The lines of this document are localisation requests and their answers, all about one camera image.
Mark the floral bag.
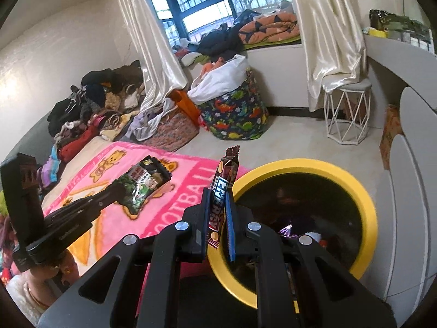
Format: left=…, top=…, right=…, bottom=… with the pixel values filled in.
left=141, top=109, right=201, bottom=153

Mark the lavender cloth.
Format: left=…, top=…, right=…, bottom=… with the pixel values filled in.
left=127, top=98, right=179, bottom=141

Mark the orange patterned quilt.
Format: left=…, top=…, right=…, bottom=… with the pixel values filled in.
left=237, top=11, right=303, bottom=46

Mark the yellow rimmed black bin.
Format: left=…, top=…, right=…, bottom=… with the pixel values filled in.
left=206, top=159, right=379, bottom=310

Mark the camouflage bag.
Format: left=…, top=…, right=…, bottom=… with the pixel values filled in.
left=369, top=8, right=431, bottom=39

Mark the white bag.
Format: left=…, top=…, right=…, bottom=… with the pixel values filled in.
left=187, top=54, right=249, bottom=105

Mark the grey headboard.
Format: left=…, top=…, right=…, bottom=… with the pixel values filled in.
left=7, top=109, right=59, bottom=165

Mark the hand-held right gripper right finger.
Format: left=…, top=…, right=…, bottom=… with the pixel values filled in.
left=223, top=193, right=398, bottom=328

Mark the cardboard box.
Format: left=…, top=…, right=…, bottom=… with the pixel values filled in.
left=379, top=104, right=404, bottom=171

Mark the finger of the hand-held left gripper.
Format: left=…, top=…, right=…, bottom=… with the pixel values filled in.
left=51, top=195, right=131, bottom=228
left=45, top=182, right=136, bottom=220

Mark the green mat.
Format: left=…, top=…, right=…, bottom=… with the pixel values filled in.
left=243, top=34, right=303, bottom=51

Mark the person's left forearm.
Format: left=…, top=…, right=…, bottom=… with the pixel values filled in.
left=5, top=271, right=66, bottom=320

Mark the person's left hand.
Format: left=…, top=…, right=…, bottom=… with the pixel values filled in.
left=44, top=249, right=82, bottom=282

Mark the gold bracelet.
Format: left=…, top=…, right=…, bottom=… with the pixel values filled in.
left=26, top=285, right=51, bottom=309

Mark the black jacket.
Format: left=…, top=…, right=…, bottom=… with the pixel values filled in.
left=197, top=23, right=247, bottom=57

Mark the pile of clothes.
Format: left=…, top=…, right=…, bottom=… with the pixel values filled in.
left=47, top=60, right=144, bottom=141

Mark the white cloth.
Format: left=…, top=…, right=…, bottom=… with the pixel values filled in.
left=180, top=52, right=203, bottom=68

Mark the red garment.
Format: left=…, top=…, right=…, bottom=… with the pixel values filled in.
left=57, top=122, right=100, bottom=163

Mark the pink printed blanket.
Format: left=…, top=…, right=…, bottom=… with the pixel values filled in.
left=41, top=140, right=254, bottom=315

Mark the orange cloth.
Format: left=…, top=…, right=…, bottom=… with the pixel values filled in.
left=199, top=57, right=226, bottom=76

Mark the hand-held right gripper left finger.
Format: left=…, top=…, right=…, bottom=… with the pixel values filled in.
left=37, top=188, right=212, bottom=328

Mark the cream satin curtain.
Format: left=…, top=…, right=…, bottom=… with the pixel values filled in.
left=284, top=0, right=368, bottom=104
left=110, top=0, right=189, bottom=112

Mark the green snack packet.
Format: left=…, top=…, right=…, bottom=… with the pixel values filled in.
left=118, top=156, right=173, bottom=216

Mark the dinosaur print basket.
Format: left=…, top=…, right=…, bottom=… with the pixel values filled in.
left=197, top=70, right=269, bottom=141

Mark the white desk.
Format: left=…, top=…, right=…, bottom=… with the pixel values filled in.
left=363, top=29, right=437, bottom=110

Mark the dark red snack bar wrapper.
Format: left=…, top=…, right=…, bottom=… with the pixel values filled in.
left=206, top=146, right=241, bottom=248

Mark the white wire stool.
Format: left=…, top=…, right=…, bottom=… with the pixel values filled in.
left=322, top=78, right=373, bottom=145

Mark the barred window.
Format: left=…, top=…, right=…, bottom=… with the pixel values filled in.
left=140, top=0, right=295, bottom=42

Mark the beige bed sheet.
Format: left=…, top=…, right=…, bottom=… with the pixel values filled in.
left=43, top=136, right=117, bottom=206

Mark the striped blue purple cloth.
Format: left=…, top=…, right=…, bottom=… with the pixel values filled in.
left=37, top=146, right=66, bottom=192

